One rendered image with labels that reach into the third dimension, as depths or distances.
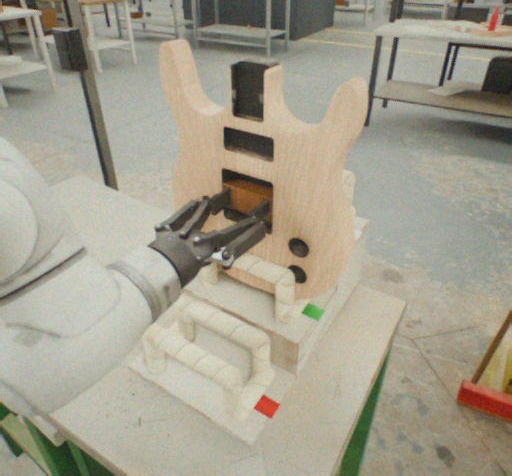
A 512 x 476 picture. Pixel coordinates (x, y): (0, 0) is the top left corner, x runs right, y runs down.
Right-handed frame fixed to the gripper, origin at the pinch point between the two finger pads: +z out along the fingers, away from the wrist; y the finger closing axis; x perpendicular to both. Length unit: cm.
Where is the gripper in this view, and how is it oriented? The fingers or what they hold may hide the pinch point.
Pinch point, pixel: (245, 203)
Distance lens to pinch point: 69.7
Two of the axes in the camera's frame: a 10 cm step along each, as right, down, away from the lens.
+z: 5.4, -4.7, 7.0
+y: 8.4, 3.0, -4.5
